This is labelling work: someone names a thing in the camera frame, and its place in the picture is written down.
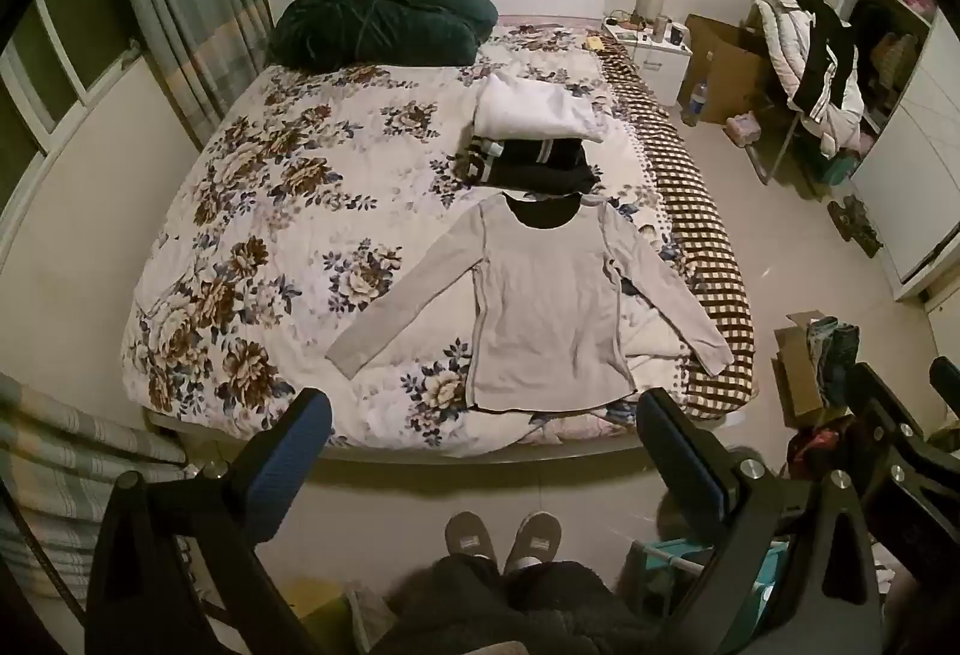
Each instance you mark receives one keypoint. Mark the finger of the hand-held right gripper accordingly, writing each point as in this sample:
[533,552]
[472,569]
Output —
[948,376]
[889,415]

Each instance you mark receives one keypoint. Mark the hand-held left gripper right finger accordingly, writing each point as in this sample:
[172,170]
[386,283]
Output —
[679,456]

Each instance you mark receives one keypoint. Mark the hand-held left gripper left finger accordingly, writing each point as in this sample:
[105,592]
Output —
[289,467]

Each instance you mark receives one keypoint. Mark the grey long-sleeve shirt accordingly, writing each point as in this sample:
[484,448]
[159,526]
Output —
[540,310]

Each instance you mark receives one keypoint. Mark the bundle of dark clothes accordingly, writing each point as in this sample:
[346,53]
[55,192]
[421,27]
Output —
[836,351]

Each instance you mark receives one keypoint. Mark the hanging clothes in wardrobe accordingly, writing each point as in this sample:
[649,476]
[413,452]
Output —
[892,54]

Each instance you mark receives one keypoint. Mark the small cardboard box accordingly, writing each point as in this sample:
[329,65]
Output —
[795,377]

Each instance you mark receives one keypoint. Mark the yellow box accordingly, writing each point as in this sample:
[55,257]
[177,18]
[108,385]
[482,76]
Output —
[319,599]

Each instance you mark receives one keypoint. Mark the teal box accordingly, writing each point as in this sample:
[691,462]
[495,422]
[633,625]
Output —
[757,595]

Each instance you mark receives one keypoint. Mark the person's right grey slipper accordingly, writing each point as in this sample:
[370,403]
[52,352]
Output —
[534,539]

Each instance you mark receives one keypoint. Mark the person's grey slipper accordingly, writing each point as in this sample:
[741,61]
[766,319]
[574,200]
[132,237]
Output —
[471,535]
[534,539]

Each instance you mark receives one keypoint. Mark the brown shoes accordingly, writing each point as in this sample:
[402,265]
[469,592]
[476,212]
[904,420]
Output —
[855,223]

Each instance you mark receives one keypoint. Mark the person's left grey slipper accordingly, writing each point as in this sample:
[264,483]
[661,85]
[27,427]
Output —
[471,535]

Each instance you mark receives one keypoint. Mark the white wardrobe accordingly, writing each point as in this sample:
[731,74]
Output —
[915,175]

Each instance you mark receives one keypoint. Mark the striped cloth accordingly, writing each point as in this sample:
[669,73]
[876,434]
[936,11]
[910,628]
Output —
[67,460]

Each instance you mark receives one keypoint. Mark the green basket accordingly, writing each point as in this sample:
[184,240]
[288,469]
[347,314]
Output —
[840,169]

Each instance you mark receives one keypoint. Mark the person's dark trousers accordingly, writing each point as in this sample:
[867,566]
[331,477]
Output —
[487,614]

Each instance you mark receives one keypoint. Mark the floral blanket with checked border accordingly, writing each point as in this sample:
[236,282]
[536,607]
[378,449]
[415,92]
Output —
[300,212]

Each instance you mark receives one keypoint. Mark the metal folding chair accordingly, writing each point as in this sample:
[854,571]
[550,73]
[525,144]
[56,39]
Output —
[776,145]

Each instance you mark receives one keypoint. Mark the black folded garment with stripes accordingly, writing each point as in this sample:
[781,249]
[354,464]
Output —
[540,167]

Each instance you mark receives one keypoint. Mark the pink tissue pack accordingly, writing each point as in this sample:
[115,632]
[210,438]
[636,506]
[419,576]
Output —
[742,128]

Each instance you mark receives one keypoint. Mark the black jacket with white stripes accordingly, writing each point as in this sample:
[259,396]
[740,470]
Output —
[825,54]

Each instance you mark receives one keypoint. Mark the plastic water bottle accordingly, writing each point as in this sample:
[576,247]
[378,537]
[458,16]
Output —
[697,103]

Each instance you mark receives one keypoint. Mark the large cardboard box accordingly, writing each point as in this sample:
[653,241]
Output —
[727,70]

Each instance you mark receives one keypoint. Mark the white folded garment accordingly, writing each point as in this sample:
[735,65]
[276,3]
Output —
[532,107]

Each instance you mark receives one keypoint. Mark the white nightstand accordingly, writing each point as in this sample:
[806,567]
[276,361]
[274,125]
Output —
[660,66]

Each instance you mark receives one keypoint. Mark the yellow packet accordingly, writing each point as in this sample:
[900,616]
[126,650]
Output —
[597,43]

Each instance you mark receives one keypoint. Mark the black cup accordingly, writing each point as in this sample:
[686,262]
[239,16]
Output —
[677,35]

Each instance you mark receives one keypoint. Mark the grey cylindrical jar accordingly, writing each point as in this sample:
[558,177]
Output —
[661,28]

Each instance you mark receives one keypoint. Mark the pink bed sheet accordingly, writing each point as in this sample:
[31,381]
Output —
[547,21]

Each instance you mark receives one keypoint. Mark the beige table lamp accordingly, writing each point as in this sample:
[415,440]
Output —
[651,2]

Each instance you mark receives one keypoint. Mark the dark green duvet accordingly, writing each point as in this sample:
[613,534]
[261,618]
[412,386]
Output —
[375,17]

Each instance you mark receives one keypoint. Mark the white-framed window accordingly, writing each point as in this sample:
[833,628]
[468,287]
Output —
[52,70]

